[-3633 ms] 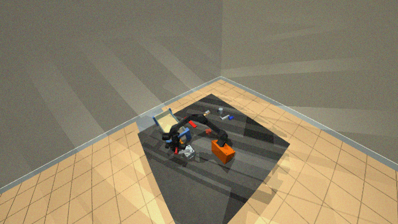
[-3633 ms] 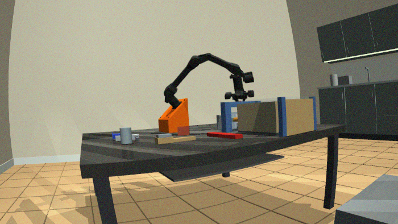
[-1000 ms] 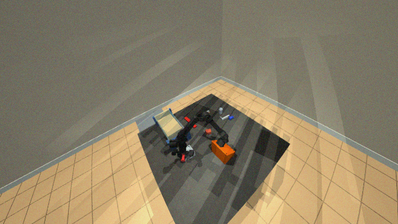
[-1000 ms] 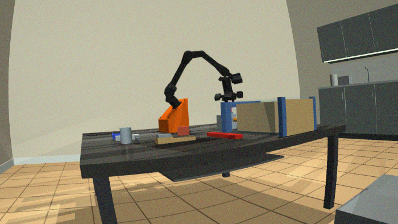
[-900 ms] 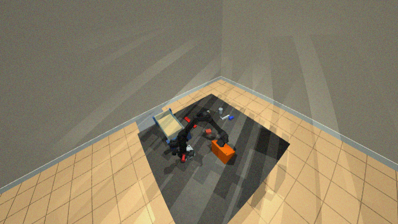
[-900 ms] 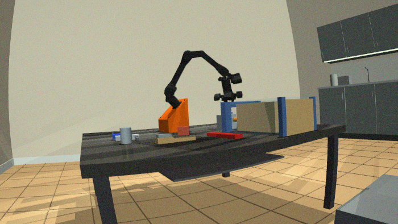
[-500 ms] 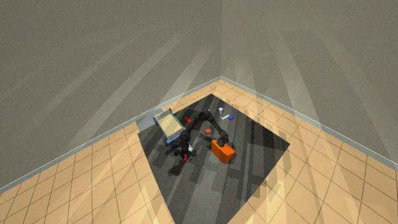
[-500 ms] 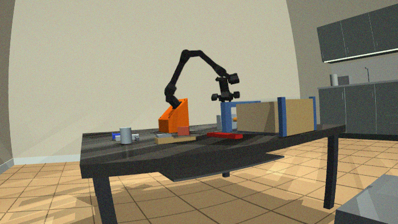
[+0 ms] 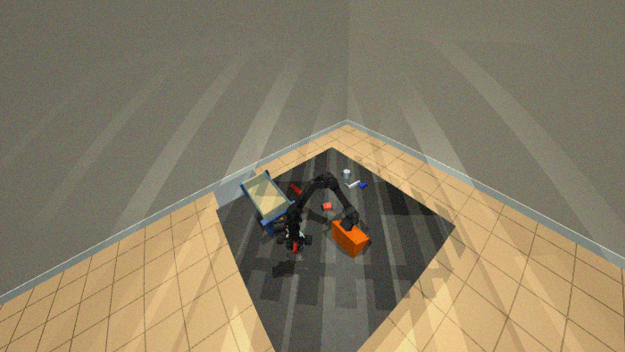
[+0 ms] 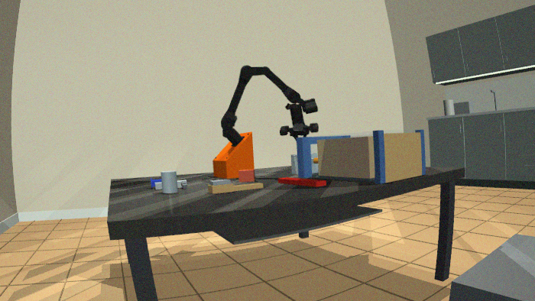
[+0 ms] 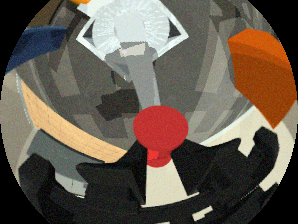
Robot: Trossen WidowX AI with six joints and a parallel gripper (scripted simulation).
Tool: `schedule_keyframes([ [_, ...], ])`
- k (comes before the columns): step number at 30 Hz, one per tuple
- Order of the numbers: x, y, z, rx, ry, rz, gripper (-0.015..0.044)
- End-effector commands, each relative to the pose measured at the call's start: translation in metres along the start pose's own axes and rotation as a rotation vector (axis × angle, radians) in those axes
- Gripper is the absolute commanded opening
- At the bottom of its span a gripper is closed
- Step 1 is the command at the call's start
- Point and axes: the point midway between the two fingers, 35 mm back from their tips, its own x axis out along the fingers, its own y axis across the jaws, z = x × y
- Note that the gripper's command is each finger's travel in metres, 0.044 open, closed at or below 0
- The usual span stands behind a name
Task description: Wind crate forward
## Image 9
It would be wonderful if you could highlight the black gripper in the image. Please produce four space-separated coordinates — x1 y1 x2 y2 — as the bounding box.
277 230 313 252

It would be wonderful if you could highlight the red flat bar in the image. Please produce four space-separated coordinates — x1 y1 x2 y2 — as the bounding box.
289 183 302 196

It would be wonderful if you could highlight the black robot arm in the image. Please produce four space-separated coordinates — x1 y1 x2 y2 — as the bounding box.
274 172 359 233

